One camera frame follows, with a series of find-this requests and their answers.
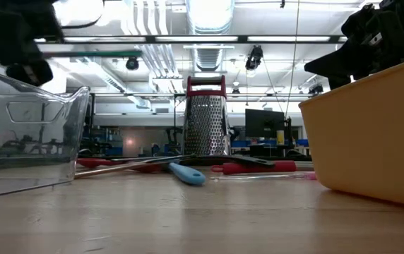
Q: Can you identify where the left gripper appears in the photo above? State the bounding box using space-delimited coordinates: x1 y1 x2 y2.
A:
0 0 64 87

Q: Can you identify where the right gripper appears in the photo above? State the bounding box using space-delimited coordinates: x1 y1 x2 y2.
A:
304 0 404 90

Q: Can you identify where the clear plastic bin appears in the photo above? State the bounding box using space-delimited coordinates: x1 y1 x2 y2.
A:
0 65 91 200

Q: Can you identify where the yellow plastic bin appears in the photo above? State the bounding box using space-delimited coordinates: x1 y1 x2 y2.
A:
299 53 404 210

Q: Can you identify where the pink spatula clear handle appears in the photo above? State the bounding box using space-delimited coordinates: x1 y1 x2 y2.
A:
209 171 318 182

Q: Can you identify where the red plastic spoon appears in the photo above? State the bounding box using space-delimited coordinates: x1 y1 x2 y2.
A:
76 157 164 174

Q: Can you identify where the red handled kitchen utensil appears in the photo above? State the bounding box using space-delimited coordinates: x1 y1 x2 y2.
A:
210 160 314 176

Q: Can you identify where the black turner metal handle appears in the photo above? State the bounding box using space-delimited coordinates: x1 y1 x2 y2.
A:
73 154 276 179

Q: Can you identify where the blue plastic spoon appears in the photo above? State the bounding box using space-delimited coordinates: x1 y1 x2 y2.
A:
167 161 207 186

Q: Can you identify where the black ceiling spotlight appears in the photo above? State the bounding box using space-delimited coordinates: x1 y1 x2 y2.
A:
244 44 264 71
125 54 141 72
307 83 325 98

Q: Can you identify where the black computer monitor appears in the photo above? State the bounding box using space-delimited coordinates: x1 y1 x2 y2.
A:
244 108 286 139

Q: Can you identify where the thin hanging black cable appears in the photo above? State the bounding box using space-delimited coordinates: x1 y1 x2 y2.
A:
285 0 301 118

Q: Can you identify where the black overhead frame bar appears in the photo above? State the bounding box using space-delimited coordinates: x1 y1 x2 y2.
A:
34 34 347 44

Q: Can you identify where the thin black horizontal rail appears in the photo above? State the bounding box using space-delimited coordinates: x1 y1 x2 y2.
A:
90 92 312 98

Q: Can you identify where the silver ceiling air duct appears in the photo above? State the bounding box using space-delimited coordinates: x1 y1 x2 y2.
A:
184 0 236 73

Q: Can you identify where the steel box grater red handle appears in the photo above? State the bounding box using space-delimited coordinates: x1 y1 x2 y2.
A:
182 75 232 157

